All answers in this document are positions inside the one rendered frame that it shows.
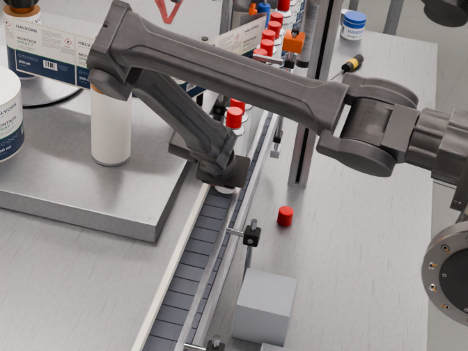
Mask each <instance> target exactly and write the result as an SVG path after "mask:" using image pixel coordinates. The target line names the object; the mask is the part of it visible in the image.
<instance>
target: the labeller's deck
mask: <svg viewBox="0 0 468 351"><path fill-rule="evenodd" d="M40 14H41V24H42V25H45V26H49V27H52V28H55V29H60V30H63V31H68V32H71V33H76V34H79V35H82V36H86V37H89V38H95V37H96V36H97V35H98V33H99V31H100V29H101V27H102V25H103V24H97V23H93V22H87V21H83V20H79V19H72V18H69V17H62V16H58V15H52V14H48V13H42V12H40ZM218 99H219V94H218V93H215V92H213V91H209V90H208V91H206V92H204V94H203V105H202V106H199V107H200V108H202V110H204V112H205V113H206V114H207V115H212V116H213V118H214V116H215V114H213V106H214V103H215V101H216V100H218ZM22 111H23V121H24V145H23V146H22V148H21V149H20V150H19V152H18V153H16V154H15V155H13V156H12V157H11V158H9V159H7V160H5V161H2V162H0V208H6V209H9V210H15V211H18V212H24V213H27V214H30V215H36V216H39V217H45V218H48V219H54V220H57V221H63V222H66V223H70V224H75V225H79V226H84V227H87V228H93V229H96V230H100V231H105V232H109V233H114V234H118V235H123V236H127V237H132V238H136V239H139V240H144V241H148V242H153V243H155V242H156V240H157V238H158V235H159V233H160V231H161V229H162V227H163V225H164V222H165V221H166V218H167V217H168V214H169V212H170V210H171V208H172V206H173V203H174V201H175V199H176V197H177V195H178V192H179V191H180V188H181V187H182V184H183V182H184V180H185V178H186V176H187V173H188V171H189V169H190V167H191V165H192V162H191V161H188V160H185V159H183V158H180V157H177V156H175V155H172V154H170V153H168V148H169V141H170V139H171V136H172V134H173V131H174V129H173V128H172V127H171V126H170V125H168V124H167V123H166V122H165V121H164V120H163V119H161V118H160V117H159V116H158V115H157V114H156V113H155V112H154V111H153V110H152V109H150V108H149V107H148V106H147V105H146V104H145V103H143V102H142V101H141V100H135V99H132V118H131V147H130V151H131V157H130V159H129V160H128V161H127V162H126V163H124V164H121V165H118V166H104V165H101V164H98V163H97V162H95V161H94V160H93V158H92V157H91V92H90V91H88V90H85V89H82V88H80V89H79V90H78V91H77V92H75V93H73V94H72V95H70V96H68V97H66V98H63V99H62V100H58V101H55V102H51V103H47V104H39V105H33V106H22ZM213 118H212V119H213Z"/></svg>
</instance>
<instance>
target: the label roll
mask: <svg viewBox="0 0 468 351"><path fill-rule="evenodd" d="M23 145H24V121H23V111H22V94H21V84H20V79H19V78H18V76H17V75H16V74H15V73H14V72H13V71H11V70H9V69H7V68H5V67H2V66H0V162H2V161H5V160H7V159H9V158H11V157H12V156H13V155H15V154H16V153H18V152H19V151H20V149H21V148H22V146H23Z"/></svg>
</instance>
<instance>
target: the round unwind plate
mask: <svg viewBox="0 0 468 351"><path fill-rule="evenodd" d="M0 66H2V67H5V68H7V69H8V57H7V49H6V45H2V46H0ZM20 84H21V94H22V106H33V105H39V104H47V103H51V102H55V101H58V100H62V99H63V98H66V97H68V96H70V95H72V94H73V93H75V92H77V91H78V90H79V89H80V88H77V87H75V86H71V85H67V84H63V83H60V82H57V81H52V80H50V79H45V78H42V77H39V78H36V79H32V80H20Z"/></svg>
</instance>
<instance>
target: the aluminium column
mask: <svg viewBox="0 0 468 351"><path fill-rule="evenodd" d="M343 1H344V0H320V5H319V9H318V16H317V20H316V25H315V32H314V37H313V44H312V48H311V55H310V59H309V66H308V71H307V75H306V77H308V78H312V79H318V80H323V81H328V77H329V71H330V67H331V63H332V56H333V53H334V46H335V42H336V36H337V32H338V26H339V22H340V18H341V11H342V7H343ZM316 137H317V134H316V133H315V132H313V131H311V130H310V129H308V128H306V127H304V126H303V125H300V124H299V123H298V126H297V133H296V137H295V144H294V148H293V153H292V160H291V164H290V171H289V176H288V183H287V185H292V186H296V187H301V188H305V189H306V184H307V182H308V179H309V172H310V168H311V162H312V158H313V151H314V148H315V141H316Z"/></svg>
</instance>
